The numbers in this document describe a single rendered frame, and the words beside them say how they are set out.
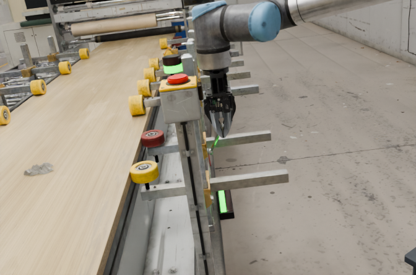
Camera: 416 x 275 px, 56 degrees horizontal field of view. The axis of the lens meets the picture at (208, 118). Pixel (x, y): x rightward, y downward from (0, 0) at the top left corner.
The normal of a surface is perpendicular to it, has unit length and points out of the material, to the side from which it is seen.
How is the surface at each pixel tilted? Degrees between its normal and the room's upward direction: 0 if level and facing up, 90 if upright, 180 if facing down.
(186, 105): 90
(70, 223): 0
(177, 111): 90
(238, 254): 0
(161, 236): 0
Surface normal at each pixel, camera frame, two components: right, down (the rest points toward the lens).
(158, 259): -0.12, -0.93
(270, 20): 0.80, 0.11
